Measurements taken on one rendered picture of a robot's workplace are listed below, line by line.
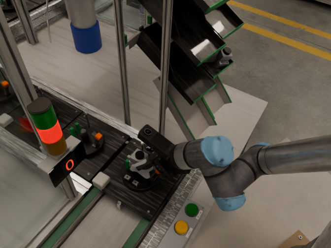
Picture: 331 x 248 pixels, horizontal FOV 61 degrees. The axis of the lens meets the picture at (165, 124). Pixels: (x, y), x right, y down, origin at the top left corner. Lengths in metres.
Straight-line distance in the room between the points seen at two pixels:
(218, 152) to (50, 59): 1.28
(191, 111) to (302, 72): 2.39
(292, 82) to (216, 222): 2.31
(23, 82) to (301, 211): 1.02
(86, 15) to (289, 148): 1.25
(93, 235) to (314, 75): 2.87
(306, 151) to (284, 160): 0.06
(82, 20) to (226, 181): 1.21
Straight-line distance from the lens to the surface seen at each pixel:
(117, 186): 1.01
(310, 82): 3.28
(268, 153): 0.74
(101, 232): 1.01
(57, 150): 0.74
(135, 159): 0.92
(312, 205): 1.26
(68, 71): 1.64
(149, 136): 0.80
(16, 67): 0.62
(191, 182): 1.03
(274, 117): 2.74
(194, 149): 0.70
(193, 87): 0.98
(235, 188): 0.73
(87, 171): 1.06
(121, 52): 0.98
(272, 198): 1.20
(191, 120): 1.10
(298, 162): 0.68
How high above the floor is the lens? 1.85
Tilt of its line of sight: 49 degrees down
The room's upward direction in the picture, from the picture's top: 4 degrees clockwise
